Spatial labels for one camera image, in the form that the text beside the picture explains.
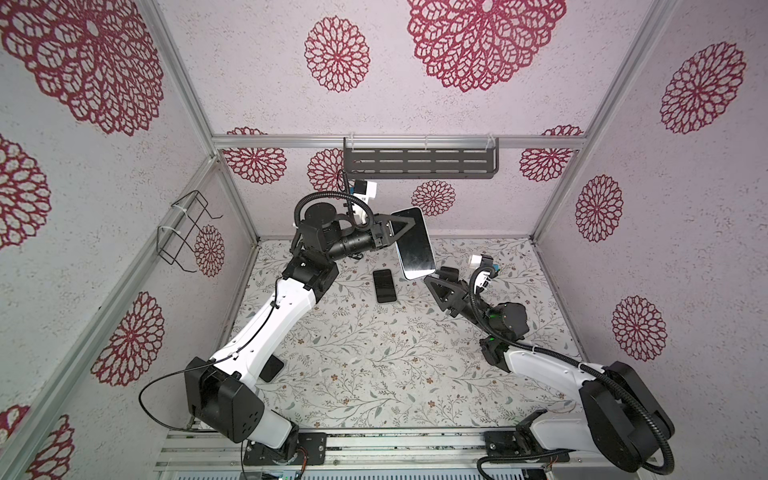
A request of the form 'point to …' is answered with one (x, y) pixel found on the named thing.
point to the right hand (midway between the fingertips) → (428, 276)
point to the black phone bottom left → (271, 368)
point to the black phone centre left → (384, 286)
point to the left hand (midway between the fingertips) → (412, 227)
